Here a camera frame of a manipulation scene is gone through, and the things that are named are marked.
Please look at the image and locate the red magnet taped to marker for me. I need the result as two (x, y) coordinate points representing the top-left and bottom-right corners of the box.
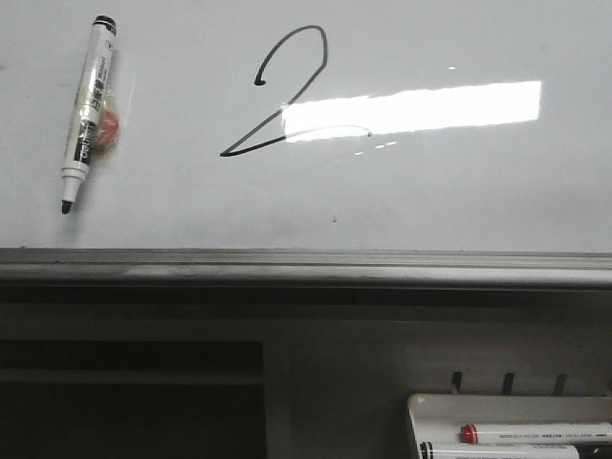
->
(95, 89), (121, 154)

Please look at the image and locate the white black whiteboard marker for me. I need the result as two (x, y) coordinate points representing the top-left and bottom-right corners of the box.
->
(61, 15), (117, 215)

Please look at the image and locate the white glossy whiteboard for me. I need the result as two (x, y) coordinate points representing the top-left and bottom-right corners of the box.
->
(1, 1), (611, 252)

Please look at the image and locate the grey aluminium whiteboard ledge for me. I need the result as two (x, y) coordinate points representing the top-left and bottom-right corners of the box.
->
(1, 248), (611, 290)

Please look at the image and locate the dark metal hook left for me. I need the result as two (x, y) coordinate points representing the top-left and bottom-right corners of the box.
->
(450, 371), (463, 394)

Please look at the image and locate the dark metal hook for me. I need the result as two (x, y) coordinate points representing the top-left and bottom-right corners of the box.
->
(501, 372), (514, 396)
(450, 371), (463, 394)
(553, 373), (568, 397)

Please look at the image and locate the white plastic marker tray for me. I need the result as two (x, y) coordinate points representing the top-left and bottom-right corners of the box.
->
(406, 394), (611, 458)

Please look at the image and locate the dark metal hook middle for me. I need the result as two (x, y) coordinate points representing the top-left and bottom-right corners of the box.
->
(501, 372), (514, 396)

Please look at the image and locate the black capped white marker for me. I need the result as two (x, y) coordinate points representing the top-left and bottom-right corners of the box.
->
(419, 442), (579, 459)

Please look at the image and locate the red capped white marker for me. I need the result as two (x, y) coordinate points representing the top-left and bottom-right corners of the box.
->
(459, 422), (611, 445)

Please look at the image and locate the dark metal hook right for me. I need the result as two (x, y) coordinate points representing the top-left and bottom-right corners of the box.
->
(553, 373), (568, 397)

